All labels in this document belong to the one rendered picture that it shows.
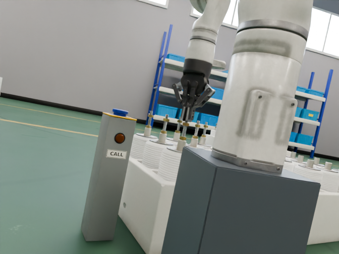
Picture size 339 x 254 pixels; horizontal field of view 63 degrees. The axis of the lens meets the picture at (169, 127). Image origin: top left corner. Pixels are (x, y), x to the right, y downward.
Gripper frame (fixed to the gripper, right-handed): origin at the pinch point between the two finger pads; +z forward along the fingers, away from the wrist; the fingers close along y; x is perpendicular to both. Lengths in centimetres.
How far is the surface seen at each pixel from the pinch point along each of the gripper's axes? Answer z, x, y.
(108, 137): 9.2, -18.0, -8.6
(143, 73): -70, 348, -379
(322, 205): 21, 48, 29
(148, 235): 30.7, -9.2, 2.5
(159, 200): 21.2, -9.8, 4.0
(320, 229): 30, 50, 30
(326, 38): -249, 666, -121
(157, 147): 11.1, 0.5, -8.6
